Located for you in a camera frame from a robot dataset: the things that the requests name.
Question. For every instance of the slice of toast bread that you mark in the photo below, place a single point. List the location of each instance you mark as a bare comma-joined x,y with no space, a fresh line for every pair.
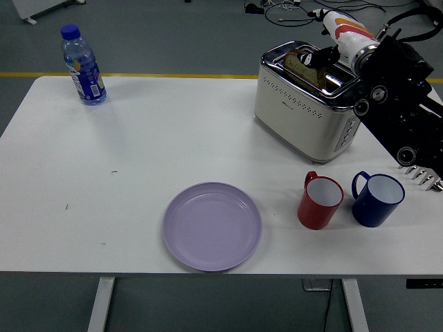
304,74

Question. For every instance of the silver metal toast rack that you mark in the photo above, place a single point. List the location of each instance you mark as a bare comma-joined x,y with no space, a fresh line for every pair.
427,178

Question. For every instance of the white table leg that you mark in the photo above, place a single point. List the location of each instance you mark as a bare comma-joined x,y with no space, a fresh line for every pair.
356,307
100,304

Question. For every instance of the cream and chrome toaster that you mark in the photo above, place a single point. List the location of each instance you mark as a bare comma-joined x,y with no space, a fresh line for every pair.
294,117

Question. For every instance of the yellow floor tape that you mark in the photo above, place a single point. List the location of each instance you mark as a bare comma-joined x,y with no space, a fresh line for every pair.
34,74

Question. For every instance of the clear bottle with blue cap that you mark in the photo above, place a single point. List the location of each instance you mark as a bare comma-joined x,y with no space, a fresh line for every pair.
84,76

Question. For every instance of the blue mug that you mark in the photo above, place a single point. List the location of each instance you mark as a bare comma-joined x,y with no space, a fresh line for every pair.
370,211

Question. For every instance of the red mug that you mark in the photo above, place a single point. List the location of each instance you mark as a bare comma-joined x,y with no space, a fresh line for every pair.
313,214

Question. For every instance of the lilac round plate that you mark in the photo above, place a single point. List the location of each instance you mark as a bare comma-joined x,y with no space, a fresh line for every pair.
211,228

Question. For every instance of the black table control box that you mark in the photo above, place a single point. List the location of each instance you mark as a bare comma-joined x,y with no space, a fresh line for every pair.
424,283

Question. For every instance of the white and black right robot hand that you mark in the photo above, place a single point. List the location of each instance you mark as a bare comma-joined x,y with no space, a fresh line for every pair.
349,34

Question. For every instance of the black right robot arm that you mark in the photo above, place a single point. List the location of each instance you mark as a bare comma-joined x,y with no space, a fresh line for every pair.
398,103

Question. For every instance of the clear bracket under table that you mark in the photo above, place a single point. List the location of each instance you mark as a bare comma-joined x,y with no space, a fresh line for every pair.
311,285

